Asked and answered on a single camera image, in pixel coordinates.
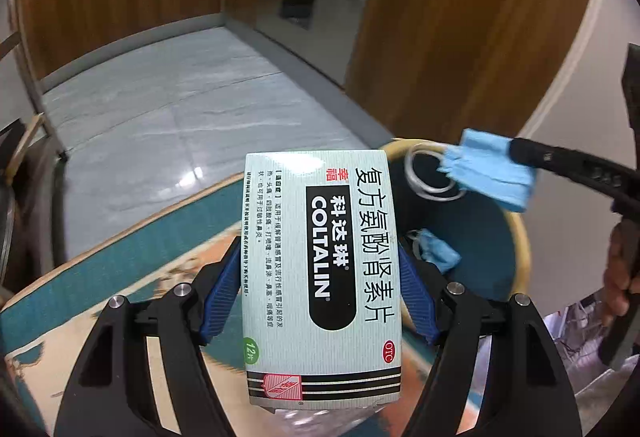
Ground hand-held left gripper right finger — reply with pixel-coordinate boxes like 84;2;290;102
399;254;583;437

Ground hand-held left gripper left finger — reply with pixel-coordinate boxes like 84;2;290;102
55;237;242;437

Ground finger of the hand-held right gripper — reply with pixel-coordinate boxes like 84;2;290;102
510;137;640;214

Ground blue face mask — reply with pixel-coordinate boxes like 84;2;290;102
406;228;462;274
404;128;536;213

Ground teal bin with yellow rim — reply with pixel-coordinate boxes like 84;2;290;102
377;137;532;334

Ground white medicine box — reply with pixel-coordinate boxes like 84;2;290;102
241;148;405;415

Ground person's right hand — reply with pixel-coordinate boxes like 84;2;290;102
601;239;637;327

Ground teal patterned cushion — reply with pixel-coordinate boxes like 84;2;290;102
0;170;441;437

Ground built-in stainless steel appliance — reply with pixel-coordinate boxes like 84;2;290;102
252;0;391;88

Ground wooden handled utensil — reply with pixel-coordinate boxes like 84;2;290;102
10;114;46;175

